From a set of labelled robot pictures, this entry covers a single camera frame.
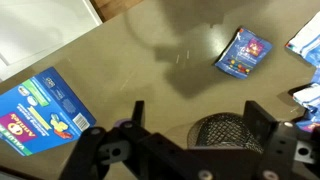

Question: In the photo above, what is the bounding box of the white lower cabinet door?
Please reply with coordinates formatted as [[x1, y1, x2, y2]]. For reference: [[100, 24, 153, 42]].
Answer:
[[0, 0, 103, 83]]

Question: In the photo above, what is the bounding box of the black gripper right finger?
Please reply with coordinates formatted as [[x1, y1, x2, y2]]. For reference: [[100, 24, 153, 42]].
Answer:
[[243, 99, 320, 180]]

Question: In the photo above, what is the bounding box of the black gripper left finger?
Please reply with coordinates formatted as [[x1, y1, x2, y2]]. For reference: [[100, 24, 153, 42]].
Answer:
[[59, 99, 174, 180]]

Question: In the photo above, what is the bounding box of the blue snack pouch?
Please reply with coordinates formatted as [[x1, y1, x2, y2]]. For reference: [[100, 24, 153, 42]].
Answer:
[[285, 11, 320, 68], [293, 83, 320, 115], [295, 120, 320, 133], [214, 26, 274, 80]]

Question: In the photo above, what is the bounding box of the black wire mesh basket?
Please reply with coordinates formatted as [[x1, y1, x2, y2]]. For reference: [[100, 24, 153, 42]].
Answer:
[[186, 112, 265, 155]]

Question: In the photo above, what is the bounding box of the blue Annie's snack box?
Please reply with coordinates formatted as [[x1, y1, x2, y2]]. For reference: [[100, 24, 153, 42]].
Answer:
[[0, 66, 98, 157]]

